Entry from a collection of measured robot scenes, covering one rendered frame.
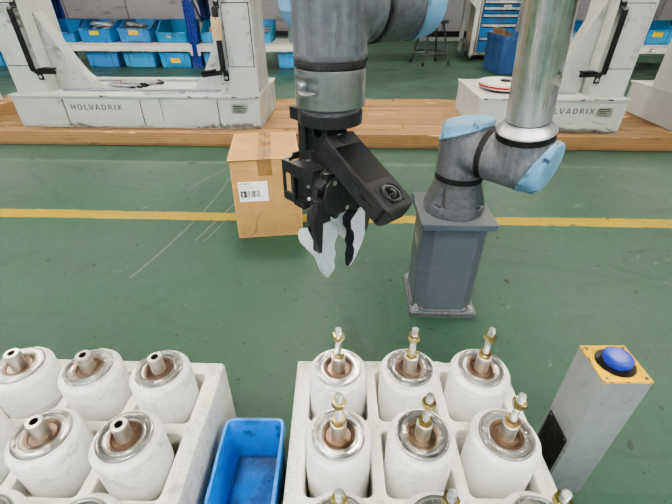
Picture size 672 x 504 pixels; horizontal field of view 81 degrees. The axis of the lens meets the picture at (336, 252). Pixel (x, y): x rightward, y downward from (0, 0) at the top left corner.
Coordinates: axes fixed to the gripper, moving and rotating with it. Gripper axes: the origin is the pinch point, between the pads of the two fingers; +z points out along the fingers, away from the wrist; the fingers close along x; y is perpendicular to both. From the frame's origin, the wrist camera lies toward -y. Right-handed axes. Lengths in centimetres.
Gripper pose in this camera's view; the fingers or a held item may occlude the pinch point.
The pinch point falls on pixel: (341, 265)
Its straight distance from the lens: 53.3
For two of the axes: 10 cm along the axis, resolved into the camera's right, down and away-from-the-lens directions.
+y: -6.8, -4.1, 6.1
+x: -7.3, 3.8, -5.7
